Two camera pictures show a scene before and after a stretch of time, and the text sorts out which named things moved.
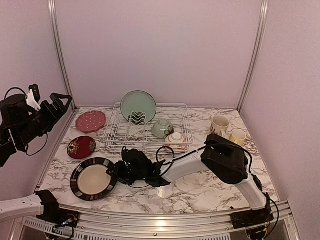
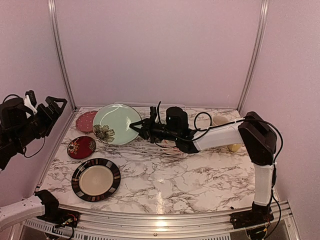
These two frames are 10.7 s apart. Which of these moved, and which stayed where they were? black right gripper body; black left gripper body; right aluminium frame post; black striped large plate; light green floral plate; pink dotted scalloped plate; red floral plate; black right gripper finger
Moved: light green floral plate; black right gripper finger; black right gripper body
Stayed: pink dotted scalloped plate; black striped large plate; right aluminium frame post; red floral plate; black left gripper body
